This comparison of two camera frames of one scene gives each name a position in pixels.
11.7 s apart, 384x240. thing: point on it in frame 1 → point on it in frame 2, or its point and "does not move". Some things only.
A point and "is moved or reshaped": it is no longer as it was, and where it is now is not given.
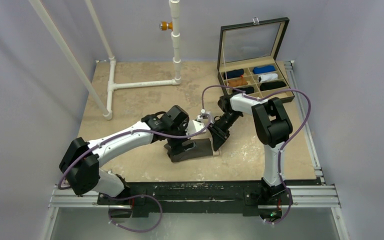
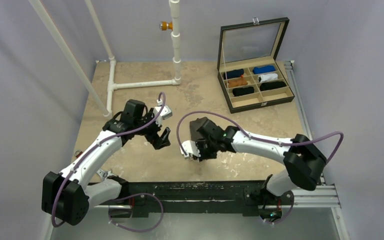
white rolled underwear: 267,77 does not move
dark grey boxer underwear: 203,147 is moved or reshaped
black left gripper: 177,147 → 153,138
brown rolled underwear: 237,82 does not move
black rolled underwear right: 272,85 does not move
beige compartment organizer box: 246,60 does not move
